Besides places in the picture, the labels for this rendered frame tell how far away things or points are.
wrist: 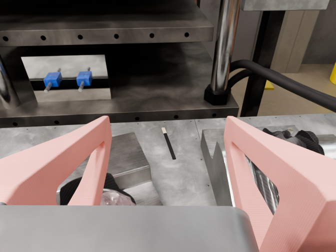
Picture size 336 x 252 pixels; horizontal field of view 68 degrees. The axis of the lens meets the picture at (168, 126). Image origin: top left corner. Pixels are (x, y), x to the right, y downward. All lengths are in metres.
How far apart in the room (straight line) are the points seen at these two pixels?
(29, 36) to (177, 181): 0.64
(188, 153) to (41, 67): 0.58
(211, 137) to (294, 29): 2.54
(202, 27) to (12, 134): 0.68
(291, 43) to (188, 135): 2.52
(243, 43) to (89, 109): 2.58
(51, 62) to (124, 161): 0.52
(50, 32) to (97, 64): 0.17
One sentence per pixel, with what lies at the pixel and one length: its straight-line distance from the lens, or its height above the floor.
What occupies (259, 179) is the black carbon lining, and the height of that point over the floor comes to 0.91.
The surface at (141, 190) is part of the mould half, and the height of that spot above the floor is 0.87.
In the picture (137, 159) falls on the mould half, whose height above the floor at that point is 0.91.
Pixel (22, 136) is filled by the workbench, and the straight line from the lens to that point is 0.85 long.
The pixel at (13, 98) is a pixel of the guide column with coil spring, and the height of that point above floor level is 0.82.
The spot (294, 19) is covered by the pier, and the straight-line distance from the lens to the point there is 3.07.
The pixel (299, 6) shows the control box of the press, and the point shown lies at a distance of 1.05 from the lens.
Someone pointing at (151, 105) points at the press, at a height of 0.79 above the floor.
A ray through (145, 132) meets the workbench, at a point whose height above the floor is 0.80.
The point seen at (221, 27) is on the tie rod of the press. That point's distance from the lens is 0.83.
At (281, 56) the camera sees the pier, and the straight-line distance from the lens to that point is 3.17.
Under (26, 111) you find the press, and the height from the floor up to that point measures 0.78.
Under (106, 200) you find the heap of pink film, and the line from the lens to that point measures 0.48.
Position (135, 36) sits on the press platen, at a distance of 0.87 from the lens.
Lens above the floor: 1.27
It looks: 37 degrees down
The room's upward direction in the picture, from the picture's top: straight up
